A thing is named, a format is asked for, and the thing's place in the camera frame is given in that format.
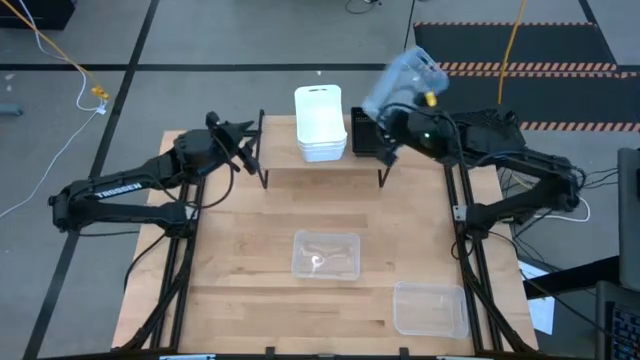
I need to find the black cabinet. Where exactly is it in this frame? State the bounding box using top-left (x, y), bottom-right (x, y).
top-left (0, 0), bottom-right (77, 31)

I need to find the white paper sheet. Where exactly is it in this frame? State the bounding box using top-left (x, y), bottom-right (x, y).
top-left (517, 259), bottom-right (557, 336)

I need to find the wooden shelf with black legs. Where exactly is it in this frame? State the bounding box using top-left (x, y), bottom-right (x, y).
top-left (253, 109), bottom-right (394, 191)

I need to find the white floor cable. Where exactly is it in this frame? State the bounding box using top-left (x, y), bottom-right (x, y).
top-left (0, 0), bottom-right (109, 220)

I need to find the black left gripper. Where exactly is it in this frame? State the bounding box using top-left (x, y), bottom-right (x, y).
top-left (172, 111), bottom-right (259, 176)

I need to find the black plastic basket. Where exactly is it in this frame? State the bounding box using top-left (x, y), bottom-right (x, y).
top-left (350, 105), bottom-right (387, 157)

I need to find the black floor cable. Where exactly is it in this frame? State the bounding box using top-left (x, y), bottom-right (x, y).
top-left (399, 0), bottom-right (417, 51)

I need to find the clear plastic basket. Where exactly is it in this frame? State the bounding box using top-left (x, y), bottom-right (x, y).
top-left (392, 280), bottom-right (470, 340)
top-left (360, 45), bottom-right (451, 127)
top-left (290, 229), bottom-right (362, 282)

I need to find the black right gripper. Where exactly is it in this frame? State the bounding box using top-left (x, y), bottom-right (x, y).
top-left (376, 106), bottom-right (424, 167)

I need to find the black perforated computer tower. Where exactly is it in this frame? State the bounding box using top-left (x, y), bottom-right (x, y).
top-left (449, 106), bottom-right (527, 169)

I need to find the black metal table frame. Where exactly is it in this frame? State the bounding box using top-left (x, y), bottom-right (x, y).
top-left (119, 130), bottom-right (215, 351)
top-left (438, 149), bottom-right (532, 352)

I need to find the black hazard-striped floor mat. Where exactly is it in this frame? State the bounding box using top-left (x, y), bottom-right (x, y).
top-left (413, 21), bottom-right (640, 133)

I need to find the yellow floor cable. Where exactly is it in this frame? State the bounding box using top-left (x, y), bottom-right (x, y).
top-left (496, 0), bottom-right (529, 106)

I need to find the dark keyboard device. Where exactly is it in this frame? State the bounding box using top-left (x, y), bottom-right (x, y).
top-left (594, 279), bottom-right (640, 360)

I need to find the yellow cable with plug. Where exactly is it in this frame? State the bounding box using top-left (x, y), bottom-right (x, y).
top-left (0, 0), bottom-right (110, 100)

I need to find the grey monitor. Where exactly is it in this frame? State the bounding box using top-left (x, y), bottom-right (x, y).
top-left (616, 146), bottom-right (640, 292)

